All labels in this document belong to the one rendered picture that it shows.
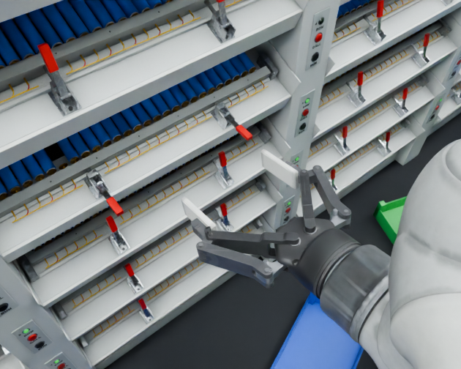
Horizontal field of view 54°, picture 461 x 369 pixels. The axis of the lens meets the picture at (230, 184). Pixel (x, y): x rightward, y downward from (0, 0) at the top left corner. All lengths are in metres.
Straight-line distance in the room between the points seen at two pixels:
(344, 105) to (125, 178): 0.64
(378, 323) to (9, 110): 0.51
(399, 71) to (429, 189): 1.09
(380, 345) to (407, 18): 0.91
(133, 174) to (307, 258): 0.41
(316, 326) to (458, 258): 1.19
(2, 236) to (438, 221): 0.65
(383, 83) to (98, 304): 0.92
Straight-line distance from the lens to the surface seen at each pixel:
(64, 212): 0.78
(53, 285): 0.94
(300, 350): 1.42
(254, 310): 1.45
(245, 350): 1.41
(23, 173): 0.79
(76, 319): 1.10
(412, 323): 0.29
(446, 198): 0.27
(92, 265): 0.94
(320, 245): 0.48
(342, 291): 0.46
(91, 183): 0.77
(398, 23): 1.19
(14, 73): 0.66
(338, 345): 1.44
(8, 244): 0.78
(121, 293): 1.10
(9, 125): 0.65
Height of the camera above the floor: 1.34
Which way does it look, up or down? 52 degrees down
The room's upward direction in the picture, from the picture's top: straight up
